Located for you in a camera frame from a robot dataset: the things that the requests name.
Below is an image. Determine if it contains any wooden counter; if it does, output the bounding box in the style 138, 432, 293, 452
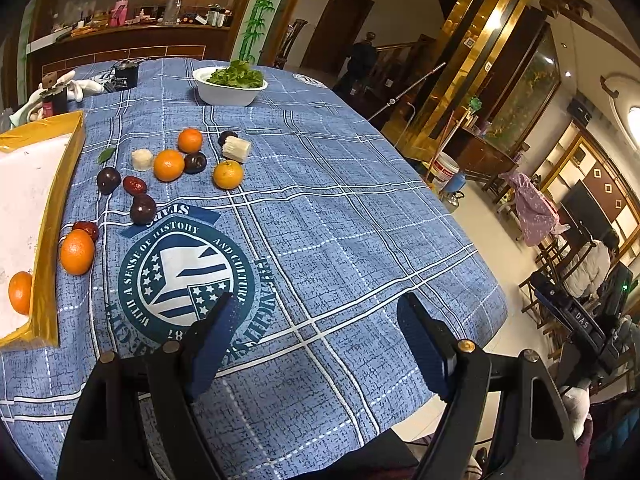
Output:
25, 25, 233, 96

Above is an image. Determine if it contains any metal mop pole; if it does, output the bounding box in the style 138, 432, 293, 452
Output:
367, 62, 446, 121

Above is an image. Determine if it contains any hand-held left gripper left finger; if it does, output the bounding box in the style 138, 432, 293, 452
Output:
57, 292, 241, 480

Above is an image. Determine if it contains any black jar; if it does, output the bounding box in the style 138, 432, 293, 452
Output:
113, 61, 139, 91

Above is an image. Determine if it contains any wooden door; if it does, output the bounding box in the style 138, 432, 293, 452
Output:
312, 0, 375, 76

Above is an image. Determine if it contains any dark wooden chair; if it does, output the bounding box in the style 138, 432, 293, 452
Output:
272, 19, 308, 70

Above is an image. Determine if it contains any white bowl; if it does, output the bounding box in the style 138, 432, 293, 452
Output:
192, 66, 268, 107

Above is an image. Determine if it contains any orange tangerine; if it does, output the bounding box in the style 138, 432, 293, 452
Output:
178, 128, 204, 154
153, 149, 185, 182
60, 230, 96, 276
213, 159, 244, 190
8, 271, 34, 316

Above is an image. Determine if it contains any black television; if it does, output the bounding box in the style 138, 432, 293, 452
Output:
560, 180, 618, 241

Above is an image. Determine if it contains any blue checked tablecloth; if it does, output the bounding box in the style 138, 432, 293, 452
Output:
0, 57, 510, 480

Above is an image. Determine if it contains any yellow cardboard tray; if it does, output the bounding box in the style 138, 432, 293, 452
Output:
0, 111, 86, 348

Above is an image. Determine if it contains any green lettuce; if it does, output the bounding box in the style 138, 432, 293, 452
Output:
207, 60, 264, 89

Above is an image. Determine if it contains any glass aquarium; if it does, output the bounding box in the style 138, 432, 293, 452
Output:
487, 25, 561, 148

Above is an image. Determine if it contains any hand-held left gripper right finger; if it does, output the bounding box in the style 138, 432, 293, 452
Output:
396, 292, 586, 480

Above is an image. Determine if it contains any white glove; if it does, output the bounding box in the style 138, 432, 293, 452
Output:
11, 71, 106, 123

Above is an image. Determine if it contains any pink garment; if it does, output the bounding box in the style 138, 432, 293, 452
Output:
500, 170, 568, 247

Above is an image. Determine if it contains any white bucket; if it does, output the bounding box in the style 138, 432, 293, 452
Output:
431, 154, 460, 183

